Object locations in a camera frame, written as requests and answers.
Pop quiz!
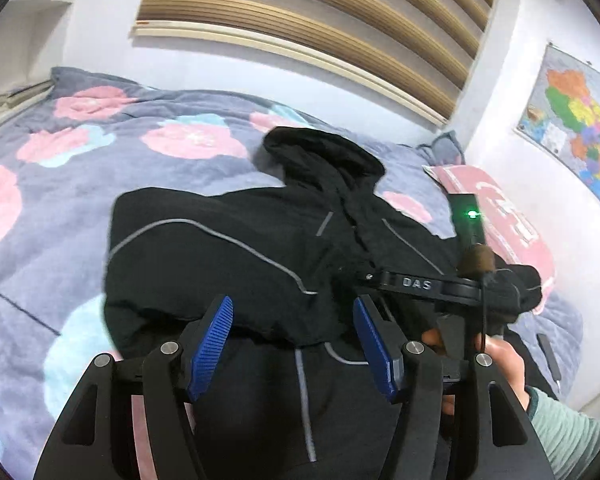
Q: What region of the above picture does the white corner bookshelf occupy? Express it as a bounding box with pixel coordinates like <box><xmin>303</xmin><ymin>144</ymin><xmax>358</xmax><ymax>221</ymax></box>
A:
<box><xmin>0</xmin><ymin>0</ymin><xmax>77</xmax><ymax>122</ymax></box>

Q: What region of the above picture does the person's right hand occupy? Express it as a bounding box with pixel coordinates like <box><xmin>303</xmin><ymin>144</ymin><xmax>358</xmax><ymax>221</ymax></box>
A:
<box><xmin>422</xmin><ymin>328</ymin><xmax>530</xmax><ymax>415</ymax></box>

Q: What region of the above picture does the colourful wall map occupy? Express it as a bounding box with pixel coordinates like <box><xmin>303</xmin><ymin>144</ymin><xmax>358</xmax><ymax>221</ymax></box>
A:
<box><xmin>517</xmin><ymin>44</ymin><xmax>600</xmax><ymax>202</ymax></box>

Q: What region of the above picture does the light green sleeve forearm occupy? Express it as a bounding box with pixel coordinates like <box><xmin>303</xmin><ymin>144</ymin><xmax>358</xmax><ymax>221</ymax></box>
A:
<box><xmin>526</xmin><ymin>387</ymin><xmax>600</xmax><ymax>480</ymax></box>

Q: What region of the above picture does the pink pillow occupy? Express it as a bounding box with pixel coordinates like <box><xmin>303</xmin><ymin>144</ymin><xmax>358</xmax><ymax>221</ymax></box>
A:
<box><xmin>424</xmin><ymin>165</ymin><xmax>556</xmax><ymax>315</ymax></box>

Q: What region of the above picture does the black hooded jacket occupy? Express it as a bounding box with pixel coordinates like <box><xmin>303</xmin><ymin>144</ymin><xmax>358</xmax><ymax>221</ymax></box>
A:
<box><xmin>104</xmin><ymin>127</ymin><xmax>542</xmax><ymax>479</ymax></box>

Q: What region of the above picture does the grey floral bed blanket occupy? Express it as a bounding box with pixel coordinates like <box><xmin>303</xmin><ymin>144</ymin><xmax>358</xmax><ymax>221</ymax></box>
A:
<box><xmin>0</xmin><ymin>65</ymin><xmax>584</xmax><ymax>480</ymax></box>

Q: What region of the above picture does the striped brown window blind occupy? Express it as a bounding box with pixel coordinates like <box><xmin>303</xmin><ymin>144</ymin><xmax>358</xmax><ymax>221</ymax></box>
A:
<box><xmin>132</xmin><ymin>0</ymin><xmax>494</xmax><ymax>126</ymax></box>

